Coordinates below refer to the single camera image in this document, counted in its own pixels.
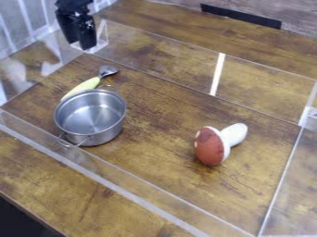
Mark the red plush mushroom toy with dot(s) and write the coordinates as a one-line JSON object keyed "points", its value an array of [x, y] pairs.
{"points": [[212, 143]]}

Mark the clear acrylic enclosure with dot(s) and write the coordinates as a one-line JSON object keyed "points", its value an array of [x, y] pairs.
{"points": [[142, 186]]}

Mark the black bar on table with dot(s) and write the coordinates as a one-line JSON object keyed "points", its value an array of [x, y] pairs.
{"points": [[233, 14]]}

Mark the stainless steel pot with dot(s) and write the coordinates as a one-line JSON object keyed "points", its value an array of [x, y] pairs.
{"points": [[89, 117]]}

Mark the clear acrylic triangle bracket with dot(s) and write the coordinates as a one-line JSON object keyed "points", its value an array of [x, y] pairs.
{"points": [[101, 39]]}

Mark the green handled metal spoon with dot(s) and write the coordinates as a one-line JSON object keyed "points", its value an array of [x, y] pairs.
{"points": [[91, 83]]}

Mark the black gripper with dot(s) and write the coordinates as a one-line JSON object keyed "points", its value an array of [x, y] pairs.
{"points": [[76, 22]]}

